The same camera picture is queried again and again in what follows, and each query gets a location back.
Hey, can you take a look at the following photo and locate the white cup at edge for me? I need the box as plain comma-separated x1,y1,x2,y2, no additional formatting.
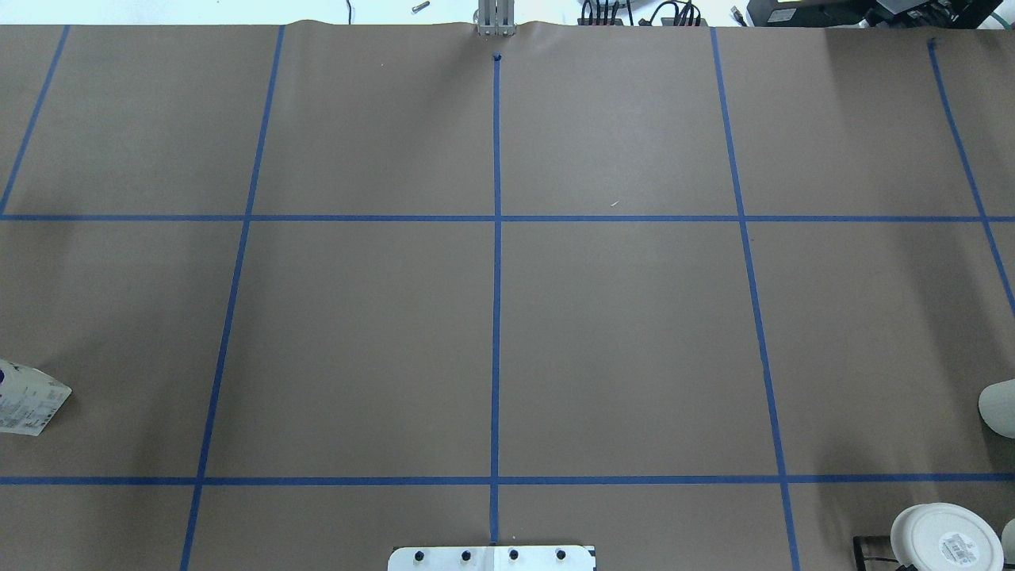
1000,518,1015,568

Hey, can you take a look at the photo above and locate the black cable bundle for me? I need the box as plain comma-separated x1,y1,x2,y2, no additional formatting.
578,0,709,28

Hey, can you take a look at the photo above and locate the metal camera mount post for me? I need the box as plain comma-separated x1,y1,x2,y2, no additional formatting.
474,0,517,37

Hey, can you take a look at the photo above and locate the Pascal whole milk carton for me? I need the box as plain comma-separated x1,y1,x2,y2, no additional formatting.
1,360,72,436

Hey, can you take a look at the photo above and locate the black equipment box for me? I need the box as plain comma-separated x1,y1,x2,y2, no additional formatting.
746,1,1003,29

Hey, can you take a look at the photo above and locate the metal base plate with bolts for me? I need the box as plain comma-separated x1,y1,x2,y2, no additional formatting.
387,545,597,570

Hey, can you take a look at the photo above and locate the white ceramic mug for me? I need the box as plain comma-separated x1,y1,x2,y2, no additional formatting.
978,379,1015,439

